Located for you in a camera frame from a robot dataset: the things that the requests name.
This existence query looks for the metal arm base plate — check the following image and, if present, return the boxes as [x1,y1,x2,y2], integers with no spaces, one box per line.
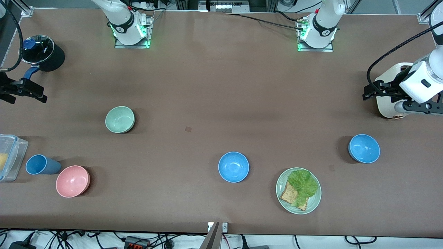
[297,17,334,53]
[114,16,153,49]

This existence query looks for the blue cup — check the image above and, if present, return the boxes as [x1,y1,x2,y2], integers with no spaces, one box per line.
[26,154,63,175]

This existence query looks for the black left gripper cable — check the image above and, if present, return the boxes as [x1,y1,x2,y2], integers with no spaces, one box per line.
[367,22,443,87]

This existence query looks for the blue bowl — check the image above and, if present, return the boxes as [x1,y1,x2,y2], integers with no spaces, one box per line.
[348,134,380,164]
[218,152,250,183]

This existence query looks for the electronics box white connectors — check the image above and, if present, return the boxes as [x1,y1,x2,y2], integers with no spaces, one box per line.
[199,0,250,13]

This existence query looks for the aluminium frame post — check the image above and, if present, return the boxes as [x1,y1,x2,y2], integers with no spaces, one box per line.
[417,0,443,24]
[10,0,34,17]

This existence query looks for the white toaster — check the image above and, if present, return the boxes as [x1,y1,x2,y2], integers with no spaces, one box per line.
[375,62,416,120]

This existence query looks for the green lettuce leaf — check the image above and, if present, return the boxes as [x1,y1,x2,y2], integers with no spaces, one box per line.
[288,169,318,207]

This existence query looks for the pale green plate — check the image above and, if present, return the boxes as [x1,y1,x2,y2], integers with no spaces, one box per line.
[276,167,322,215]

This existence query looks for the black table cable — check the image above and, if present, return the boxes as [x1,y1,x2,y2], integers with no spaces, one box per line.
[224,12,307,31]
[273,10,302,22]

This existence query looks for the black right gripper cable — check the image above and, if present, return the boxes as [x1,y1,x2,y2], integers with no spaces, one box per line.
[0,5,24,71]

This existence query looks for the green bowl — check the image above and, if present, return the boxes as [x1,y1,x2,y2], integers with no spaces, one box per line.
[105,106,135,134]

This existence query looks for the brown table mat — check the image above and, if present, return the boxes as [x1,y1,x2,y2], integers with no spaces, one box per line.
[0,8,443,239]

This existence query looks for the black power strip orange switches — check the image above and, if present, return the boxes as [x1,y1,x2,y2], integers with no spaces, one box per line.
[124,236,150,249]

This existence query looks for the black pot blue handle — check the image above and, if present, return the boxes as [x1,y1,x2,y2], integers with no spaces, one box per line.
[21,35,65,82]

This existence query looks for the pink bowl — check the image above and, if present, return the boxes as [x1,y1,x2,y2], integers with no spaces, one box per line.
[56,165,91,198]

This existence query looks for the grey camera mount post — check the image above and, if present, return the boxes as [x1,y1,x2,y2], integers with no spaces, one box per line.
[199,222,229,249]

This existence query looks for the black power adapter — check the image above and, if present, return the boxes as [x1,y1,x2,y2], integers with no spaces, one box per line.
[8,241,37,249]

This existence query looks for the brown bread slice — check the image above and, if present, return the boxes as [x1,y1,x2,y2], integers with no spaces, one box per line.
[280,182,308,211]

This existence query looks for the glass lid blue knob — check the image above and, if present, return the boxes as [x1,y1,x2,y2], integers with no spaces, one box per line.
[21,35,55,65]

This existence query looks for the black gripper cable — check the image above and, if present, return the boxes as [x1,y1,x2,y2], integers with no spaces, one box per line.
[367,22,443,87]
[0,5,24,71]

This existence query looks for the clear plastic container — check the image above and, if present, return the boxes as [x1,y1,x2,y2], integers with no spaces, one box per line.
[0,134,29,182]

